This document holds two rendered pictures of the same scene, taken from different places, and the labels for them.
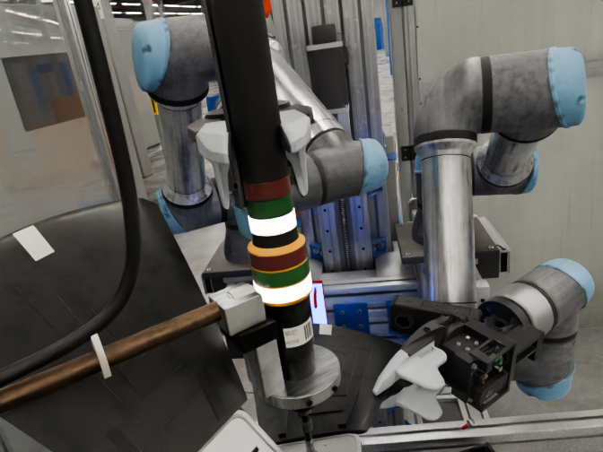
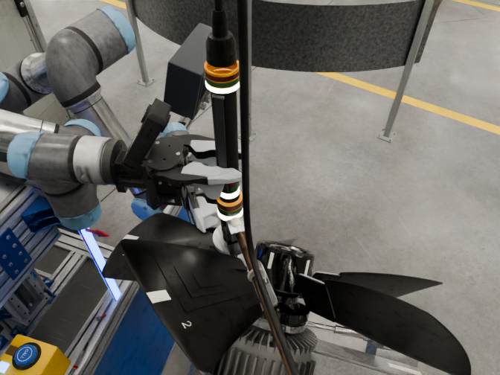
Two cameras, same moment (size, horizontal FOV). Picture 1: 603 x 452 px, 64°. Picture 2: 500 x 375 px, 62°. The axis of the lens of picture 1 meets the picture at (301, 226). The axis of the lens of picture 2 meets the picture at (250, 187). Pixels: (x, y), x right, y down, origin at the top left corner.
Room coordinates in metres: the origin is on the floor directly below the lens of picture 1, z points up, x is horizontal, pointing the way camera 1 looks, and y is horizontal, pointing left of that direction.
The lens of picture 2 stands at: (0.20, 0.45, 1.92)
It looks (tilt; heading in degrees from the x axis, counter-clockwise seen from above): 48 degrees down; 282
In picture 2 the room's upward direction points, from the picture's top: straight up
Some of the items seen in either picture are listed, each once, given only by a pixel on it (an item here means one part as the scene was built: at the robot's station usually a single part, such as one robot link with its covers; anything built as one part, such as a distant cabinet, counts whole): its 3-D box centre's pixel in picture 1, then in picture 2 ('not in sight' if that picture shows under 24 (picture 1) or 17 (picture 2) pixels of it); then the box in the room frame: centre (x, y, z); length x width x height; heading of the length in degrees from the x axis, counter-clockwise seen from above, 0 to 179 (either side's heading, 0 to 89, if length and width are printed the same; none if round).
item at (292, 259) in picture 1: (277, 251); (229, 199); (0.33, 0.02, 1.40); 0.04 x 0.04 x 0.01
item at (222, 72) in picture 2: not in sight; (222, 75); (0.33, 0.02, 1.63); 0.04 x 0.04 x 0.03
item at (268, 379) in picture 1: (280, 334); (232, 228); (0.33, 0.03, 1.33); 0.09 x 0.07 x 0.10; 120
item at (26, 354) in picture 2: not in sight; (26, 355); (0.71, 0.24, 1.08); 0.04 x 0.04 x 0.02
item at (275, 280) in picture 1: (280, 266); (229, 204); (0.33, 0.02, 1.39); 0.04 x 0.04 x 0.01
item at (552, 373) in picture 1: (531, 355); not in sight; (0.57, -0.30, 1.08); 0.11 x 0.08 x 0.11; 73
